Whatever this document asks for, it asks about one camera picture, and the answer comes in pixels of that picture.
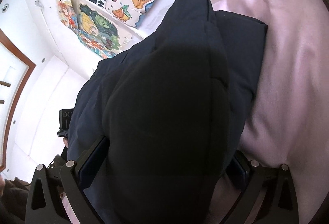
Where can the flying girl drawing upper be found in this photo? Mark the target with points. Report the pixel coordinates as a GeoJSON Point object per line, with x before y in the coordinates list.
{"type": "Point", "coordinates": [67, 16]}

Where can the black puffer jacket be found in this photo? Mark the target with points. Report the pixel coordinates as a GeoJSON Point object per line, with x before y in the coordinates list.
{"type": "Point", "coordinates": [173, 108]}

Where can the flying girl drawing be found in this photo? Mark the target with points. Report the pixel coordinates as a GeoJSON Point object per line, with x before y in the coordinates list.
{"type": "Point", "coordinates": [67, 16]}
{"type": "Point", "coordinates": [94, 45]}

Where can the person left hand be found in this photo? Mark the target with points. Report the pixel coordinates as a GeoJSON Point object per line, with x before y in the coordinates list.
{"type": "Point", "coordinates": [66, 142]}

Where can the pink bed sheet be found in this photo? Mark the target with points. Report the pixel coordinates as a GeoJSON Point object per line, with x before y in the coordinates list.
{"type": "Point", "coordinates": [288, 120]}

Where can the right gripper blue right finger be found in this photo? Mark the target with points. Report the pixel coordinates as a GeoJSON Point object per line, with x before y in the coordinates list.
{"type": "Point", "coordinates": [240, 171]}

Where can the blond boy drawing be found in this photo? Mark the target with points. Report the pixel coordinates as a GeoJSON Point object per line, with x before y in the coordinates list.
{"type": "Point", "coordinates": [112, 36]}

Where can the flying girl drawing lower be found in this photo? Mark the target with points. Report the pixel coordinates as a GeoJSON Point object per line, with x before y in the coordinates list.
{"type": "Point", "coordinates": [94, 45]}

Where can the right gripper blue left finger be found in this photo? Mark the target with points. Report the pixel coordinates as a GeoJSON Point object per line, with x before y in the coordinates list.
{"type": "Point", "coordinates": [90, 162]}

